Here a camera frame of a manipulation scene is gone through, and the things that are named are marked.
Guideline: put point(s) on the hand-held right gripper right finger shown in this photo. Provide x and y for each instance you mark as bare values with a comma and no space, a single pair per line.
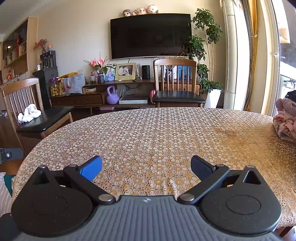
201,166

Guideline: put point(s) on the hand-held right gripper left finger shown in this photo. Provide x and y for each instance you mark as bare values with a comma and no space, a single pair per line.
92,168

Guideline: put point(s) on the pile of pink clothes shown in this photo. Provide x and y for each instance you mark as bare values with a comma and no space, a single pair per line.
286,120

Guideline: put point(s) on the white crumpled cloth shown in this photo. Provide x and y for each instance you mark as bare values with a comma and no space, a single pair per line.
29,113

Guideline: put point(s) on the wooden chair black seat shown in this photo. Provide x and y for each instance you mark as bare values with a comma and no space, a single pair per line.
178,95
46,118

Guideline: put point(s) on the floral lace tablecloth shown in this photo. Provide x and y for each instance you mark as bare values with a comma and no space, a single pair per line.
150,139

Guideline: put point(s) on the dark wooden tv cabinet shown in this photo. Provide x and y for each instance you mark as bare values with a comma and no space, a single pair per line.
78,99

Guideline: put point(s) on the green plant in white pot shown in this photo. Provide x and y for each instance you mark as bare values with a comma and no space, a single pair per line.
214,97

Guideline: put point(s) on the purple kettlebell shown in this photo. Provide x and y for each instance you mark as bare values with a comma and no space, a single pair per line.
112,97

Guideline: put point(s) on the yellow white box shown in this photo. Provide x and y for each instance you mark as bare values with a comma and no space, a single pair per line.
90,90

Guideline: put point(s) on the white flat box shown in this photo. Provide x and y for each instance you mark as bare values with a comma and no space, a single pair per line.
133,100

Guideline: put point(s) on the jar of gold chocolates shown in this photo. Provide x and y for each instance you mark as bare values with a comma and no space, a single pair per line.
55,90

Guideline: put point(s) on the grey gift bag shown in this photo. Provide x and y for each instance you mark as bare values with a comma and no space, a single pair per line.
74,84

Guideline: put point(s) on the black cabinet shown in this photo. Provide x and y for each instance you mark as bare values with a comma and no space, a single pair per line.
45,76

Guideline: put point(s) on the potted pink flower plant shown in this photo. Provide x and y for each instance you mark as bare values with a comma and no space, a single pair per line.
100,77

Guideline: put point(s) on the blue framed picture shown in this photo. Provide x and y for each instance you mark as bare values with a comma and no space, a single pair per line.
185,73

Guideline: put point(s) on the blue picture card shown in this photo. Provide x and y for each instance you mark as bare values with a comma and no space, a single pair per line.
110,74

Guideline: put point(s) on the black coffee machine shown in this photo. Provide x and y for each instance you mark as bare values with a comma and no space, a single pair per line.
48,59

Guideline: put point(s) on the black speaker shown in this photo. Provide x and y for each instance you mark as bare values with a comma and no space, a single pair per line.
146,72

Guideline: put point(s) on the white tower air conditioner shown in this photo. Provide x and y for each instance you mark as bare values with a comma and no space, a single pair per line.
235,58

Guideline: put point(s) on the pink flower vase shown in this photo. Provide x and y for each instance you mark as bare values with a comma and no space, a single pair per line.
41,44

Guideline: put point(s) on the black television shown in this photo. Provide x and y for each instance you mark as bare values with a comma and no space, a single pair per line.
150,34

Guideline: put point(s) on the yellow curtain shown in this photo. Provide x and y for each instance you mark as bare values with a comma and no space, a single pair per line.
252,23

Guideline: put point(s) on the grey plush toy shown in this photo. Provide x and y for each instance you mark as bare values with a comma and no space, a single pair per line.
128,12

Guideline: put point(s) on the pink plush toy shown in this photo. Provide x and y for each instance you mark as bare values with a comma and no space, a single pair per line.
140,11
152,8

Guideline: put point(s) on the yellow photo frame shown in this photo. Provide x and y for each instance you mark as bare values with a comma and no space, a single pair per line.
126,70

